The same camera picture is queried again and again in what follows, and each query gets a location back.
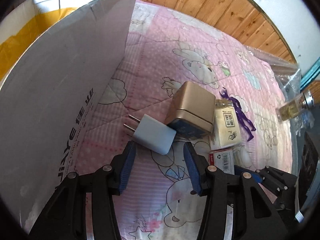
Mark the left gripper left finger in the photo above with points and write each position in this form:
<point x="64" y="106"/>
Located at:
<point x="122" y="165"/>

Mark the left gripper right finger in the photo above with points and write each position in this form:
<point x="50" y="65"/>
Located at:
<point x="196" y="165"/>

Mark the staples box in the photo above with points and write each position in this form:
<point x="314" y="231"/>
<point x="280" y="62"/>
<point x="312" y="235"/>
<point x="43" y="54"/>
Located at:
<point x="223" y="159"/>

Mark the white usb charger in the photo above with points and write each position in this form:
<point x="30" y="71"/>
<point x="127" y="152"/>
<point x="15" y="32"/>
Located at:
<point x="152" y="134"/>

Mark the yellow tissue pack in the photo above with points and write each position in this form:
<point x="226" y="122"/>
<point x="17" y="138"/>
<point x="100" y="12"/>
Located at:
<point x="226" y="130"/>

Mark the purple action figure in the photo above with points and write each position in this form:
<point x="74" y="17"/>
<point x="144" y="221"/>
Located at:
<point x="243" y="120"/>

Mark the gold square box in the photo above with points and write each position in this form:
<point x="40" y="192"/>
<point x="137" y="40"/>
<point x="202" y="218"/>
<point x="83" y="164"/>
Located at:
<point x="191" y="112"/>

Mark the glass bottle with metal cap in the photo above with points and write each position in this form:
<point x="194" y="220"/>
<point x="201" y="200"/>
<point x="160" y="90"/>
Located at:
<point x="299" y="104"/>

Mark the clear plastic bubble wrap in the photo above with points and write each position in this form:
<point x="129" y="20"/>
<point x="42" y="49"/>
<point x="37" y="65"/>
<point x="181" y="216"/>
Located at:
<point x="288" y="75"/>

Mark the pink cartoon bed quilt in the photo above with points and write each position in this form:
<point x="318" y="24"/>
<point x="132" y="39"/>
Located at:
<point x="174" y="68"/>

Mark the white cardboard box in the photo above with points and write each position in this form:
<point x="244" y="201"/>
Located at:
<point x="49" y="95"/>

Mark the wooden headboard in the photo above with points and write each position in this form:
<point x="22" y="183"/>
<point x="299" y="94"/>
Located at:
<point x="225" y="12"/>

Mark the teal strip on wall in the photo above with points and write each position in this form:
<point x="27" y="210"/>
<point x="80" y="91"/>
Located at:
<point x="310" y="76"/>

